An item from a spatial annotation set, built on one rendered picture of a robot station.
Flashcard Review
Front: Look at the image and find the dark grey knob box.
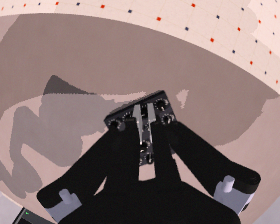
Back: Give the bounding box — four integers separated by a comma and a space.
103, 90, 177, 167

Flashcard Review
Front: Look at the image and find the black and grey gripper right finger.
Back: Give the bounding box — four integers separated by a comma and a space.
147, 103, 261, 224

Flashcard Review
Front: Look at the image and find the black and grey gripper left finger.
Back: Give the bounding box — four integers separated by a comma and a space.
36, 104, 142, 224

